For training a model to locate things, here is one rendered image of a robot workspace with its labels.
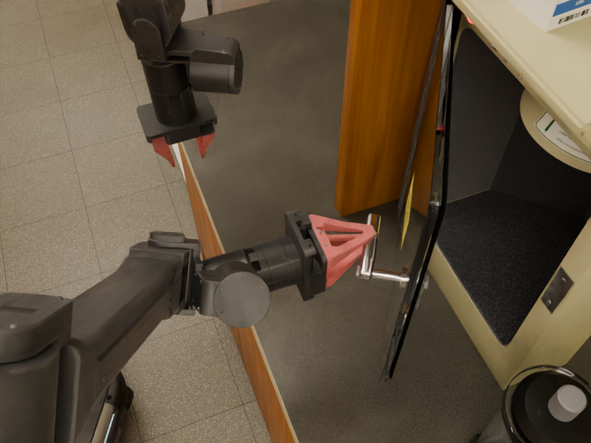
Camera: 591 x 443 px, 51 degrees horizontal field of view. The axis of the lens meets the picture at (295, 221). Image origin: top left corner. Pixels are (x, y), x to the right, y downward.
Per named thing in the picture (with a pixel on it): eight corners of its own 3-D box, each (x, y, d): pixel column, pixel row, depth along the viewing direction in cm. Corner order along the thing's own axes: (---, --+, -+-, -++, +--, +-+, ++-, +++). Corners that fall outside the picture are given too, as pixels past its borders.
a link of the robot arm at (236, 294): (148, 229, 69) (142, 305, 70) (150, 247, 58) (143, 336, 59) (253, 237, 72) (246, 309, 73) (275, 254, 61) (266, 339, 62)
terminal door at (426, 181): (404, 212, 102) (454, -3, 70) (384, 387, 84) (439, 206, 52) (398, 211, 102) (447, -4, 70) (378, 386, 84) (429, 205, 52)
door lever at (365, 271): (408, 228, 76) (411, 214, 74) (401, 294, 70) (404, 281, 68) (364, 221, 77) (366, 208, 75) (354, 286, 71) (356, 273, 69)
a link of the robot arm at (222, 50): (149, -19, 77) (127, 18, 71) (240, -13, 76) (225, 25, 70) (165, 62, 86) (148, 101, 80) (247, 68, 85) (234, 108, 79)
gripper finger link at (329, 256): (389, 240, 69) (310, 265, 67) (382, 275, 75) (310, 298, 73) (363, 197, 73) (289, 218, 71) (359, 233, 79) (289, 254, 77)
